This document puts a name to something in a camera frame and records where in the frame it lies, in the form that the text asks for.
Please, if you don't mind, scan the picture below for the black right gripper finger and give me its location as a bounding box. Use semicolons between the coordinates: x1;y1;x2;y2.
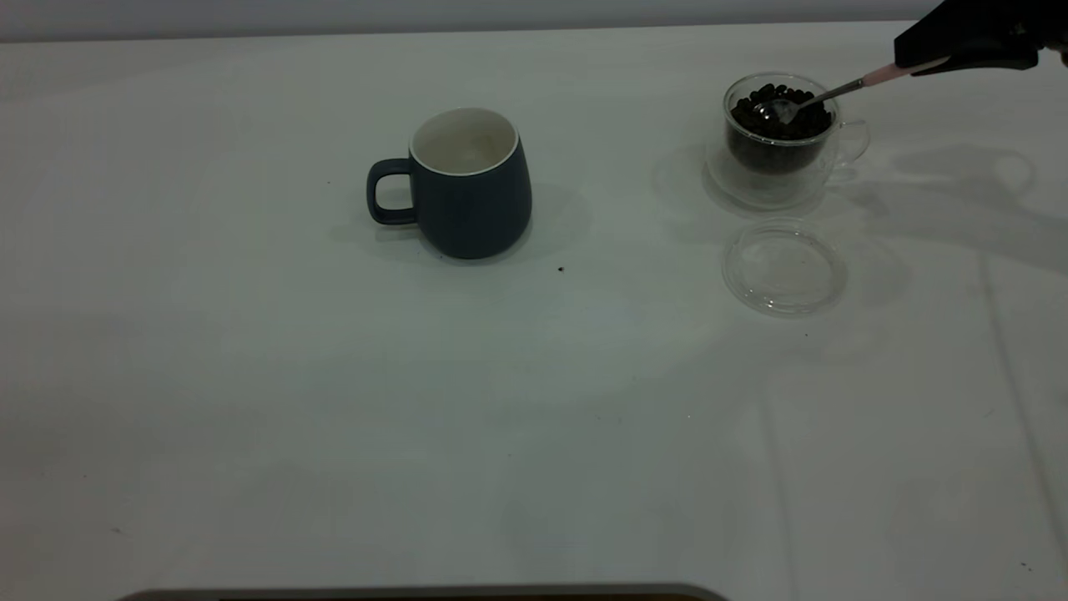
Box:
894;0;1068;69
912;50;1040;77

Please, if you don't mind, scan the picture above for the coffee beans pile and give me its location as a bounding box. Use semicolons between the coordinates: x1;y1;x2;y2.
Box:
728;83;834;176

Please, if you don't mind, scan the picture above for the clear glass handled cup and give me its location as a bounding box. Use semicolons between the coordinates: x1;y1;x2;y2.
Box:
722;73;871;179

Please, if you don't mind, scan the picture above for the clear glass saucer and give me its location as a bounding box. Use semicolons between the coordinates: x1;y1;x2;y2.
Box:
722;219;849;318
703;142;837;211

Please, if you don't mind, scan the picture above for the metal spoon pink handle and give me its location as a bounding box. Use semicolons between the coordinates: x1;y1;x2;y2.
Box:
753;57;952;126

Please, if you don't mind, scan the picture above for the dark grey ceramic mug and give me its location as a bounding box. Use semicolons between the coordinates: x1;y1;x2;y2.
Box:
365;107;533;260

